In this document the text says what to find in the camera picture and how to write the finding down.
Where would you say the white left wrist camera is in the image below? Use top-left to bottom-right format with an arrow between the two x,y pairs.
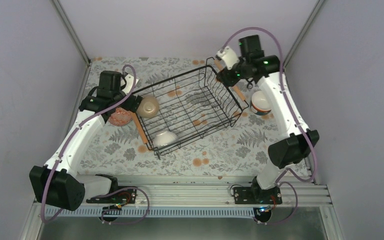
120,73 -> 135,94

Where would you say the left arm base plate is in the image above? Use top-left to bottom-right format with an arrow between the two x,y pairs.
85,187 -> 137,205

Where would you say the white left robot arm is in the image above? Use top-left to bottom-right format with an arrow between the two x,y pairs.
29,70 -> 142,211

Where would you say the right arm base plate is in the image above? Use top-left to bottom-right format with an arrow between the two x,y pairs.
230,185 -> 283,205

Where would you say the orange bowl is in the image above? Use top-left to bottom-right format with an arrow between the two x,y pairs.
250,90 -> 271,110

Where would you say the aluminium frame post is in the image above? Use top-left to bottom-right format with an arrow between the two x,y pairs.
283,0 -> 326,67
50,0 -> 91,66

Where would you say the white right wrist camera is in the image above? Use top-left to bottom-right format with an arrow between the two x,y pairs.
216,46 -> 240,70

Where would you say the teal and white bowl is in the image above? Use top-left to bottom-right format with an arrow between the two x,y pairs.
250,103 -> 271,116

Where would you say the floral patterned table mat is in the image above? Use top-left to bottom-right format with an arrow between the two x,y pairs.
79,57 -> 280,176

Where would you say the aluminium frame post left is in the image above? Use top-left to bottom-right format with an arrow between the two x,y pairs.
50,0 -> 91,66

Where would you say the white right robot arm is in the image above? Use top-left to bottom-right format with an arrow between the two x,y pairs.
216,35 -> 320,204

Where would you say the beige bowl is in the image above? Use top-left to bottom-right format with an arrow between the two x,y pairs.
136,95 -> 160,119

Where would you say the aluminium frame post right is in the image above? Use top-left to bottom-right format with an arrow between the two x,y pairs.
283,0 -> 326,67

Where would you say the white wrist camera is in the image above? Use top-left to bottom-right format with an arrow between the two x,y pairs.
216,46 -> 240,70
120,73 -> 135,94

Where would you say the black wire dish rack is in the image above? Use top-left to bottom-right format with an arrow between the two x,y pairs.
134,57 -> 250,158

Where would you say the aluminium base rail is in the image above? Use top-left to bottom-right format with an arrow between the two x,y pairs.
21,176 -> 343,240

